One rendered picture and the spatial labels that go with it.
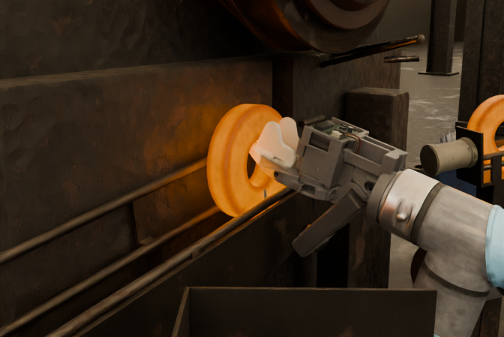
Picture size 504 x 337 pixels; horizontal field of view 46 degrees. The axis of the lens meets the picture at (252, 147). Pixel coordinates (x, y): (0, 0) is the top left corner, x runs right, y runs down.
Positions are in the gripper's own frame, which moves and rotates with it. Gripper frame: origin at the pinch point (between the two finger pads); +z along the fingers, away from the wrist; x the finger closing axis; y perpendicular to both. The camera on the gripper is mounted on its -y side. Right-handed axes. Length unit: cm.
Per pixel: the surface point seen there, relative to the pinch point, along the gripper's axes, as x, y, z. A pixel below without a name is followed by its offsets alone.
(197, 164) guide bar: 6.5, -2.5, 3.5
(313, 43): -7.9, 14.2, -0.8
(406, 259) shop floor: -146, -83, 12
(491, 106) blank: -55, 4, -16
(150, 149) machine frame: 13.4, 0.2, 5.5
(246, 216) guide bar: 7.2, -5.3, -5.9
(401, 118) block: -38.7, 0.0, -5.4
